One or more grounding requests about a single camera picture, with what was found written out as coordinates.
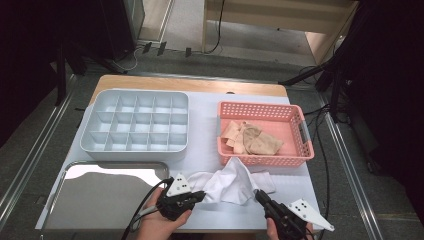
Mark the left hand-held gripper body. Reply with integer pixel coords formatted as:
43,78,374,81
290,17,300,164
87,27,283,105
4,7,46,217
156,172,193,222

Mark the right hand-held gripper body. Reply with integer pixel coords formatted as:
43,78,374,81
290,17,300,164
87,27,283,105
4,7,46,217
266,198,335,240

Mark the white divided storage box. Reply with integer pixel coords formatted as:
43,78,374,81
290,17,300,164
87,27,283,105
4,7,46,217
79,88,190,163

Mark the tan sock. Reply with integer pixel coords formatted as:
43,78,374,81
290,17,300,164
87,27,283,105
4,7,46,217
240,122,264,155
248,131,285,156

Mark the pink perforated plastic basket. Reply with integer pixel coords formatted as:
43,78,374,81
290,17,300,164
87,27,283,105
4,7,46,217
216,100,315,168

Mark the grey transparent box lid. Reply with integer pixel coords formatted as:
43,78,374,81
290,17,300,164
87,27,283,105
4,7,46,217
39,160,171,239

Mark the person's right hand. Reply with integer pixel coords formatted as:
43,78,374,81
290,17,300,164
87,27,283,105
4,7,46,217
265,217,287,240

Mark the person's left hand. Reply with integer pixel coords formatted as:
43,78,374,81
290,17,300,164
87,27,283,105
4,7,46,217
134,189,194,240

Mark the black metal stand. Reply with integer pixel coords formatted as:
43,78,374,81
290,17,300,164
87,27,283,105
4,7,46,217
53,39,129,108
279,49,354,124

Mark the dark curtain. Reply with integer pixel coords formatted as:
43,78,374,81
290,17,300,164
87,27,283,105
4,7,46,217
0,0,104,148
333,0,424,221

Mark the dark cabinet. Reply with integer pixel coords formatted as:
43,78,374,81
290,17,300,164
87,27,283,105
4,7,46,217
99,0,147,63

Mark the light wooden desk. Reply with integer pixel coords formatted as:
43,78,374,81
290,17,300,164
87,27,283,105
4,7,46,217
202,0,360,66

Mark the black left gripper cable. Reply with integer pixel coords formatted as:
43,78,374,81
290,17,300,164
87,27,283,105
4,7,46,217
120,178,175,240

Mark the grey left gripper cable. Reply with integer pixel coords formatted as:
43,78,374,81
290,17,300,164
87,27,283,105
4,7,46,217
133,204,161,231

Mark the black floor cable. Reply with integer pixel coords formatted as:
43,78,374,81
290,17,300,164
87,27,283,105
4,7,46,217
299,64,333,240

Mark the aluminium floor rail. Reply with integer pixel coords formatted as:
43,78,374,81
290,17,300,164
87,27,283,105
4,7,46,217
126,70,288,85
316,92,384,240
0,74,78,223

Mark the white floor cable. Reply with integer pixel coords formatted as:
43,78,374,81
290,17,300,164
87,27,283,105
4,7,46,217
114,44,146,74

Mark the black hanging cable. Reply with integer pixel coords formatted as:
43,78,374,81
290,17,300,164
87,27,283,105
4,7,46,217
203,0,225,55

